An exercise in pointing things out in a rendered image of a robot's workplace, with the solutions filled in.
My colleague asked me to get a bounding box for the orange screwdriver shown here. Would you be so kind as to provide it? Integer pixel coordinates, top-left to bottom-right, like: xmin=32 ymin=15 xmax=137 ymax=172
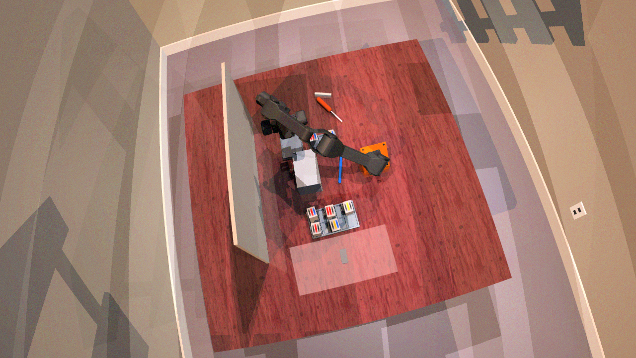
xmin=317 ymin=97 xmax=342 ymax=122

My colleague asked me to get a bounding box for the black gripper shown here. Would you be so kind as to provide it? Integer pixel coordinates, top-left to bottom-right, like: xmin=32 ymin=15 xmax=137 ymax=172
xmin=260 ymin=110 xmax=308 ymax=136

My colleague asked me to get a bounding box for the grey flat panel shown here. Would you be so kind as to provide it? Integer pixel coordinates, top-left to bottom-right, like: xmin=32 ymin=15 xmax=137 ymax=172
xmin=221 ymin=62 xmax=270 ymax=263

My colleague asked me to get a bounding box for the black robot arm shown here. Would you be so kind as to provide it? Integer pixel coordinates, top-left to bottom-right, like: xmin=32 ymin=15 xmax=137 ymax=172
xmin=255 ymin=91 xmax=390 ymax=176

